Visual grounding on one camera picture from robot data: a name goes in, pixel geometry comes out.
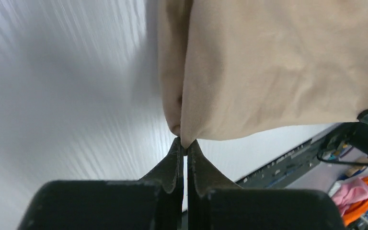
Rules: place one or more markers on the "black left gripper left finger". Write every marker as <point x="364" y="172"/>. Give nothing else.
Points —
<point x="153" y="202"/>

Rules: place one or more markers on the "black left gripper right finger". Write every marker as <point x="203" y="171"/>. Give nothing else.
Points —
<point x="217" y="203"/>

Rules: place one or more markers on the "beige t shirt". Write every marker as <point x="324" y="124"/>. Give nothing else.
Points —
<point x="232" y="68"/>

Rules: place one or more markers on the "pink cloth in background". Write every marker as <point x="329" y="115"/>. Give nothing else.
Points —
<point x="344" y="194"/>

